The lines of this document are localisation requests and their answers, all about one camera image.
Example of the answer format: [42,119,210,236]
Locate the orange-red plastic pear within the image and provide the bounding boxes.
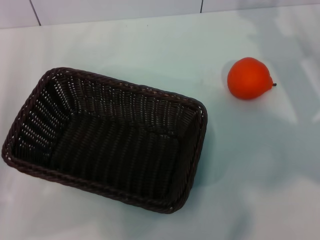
[226,56,278,101]

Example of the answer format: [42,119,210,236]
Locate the black woven rectangular basket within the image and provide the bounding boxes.
[1,66,208,215]

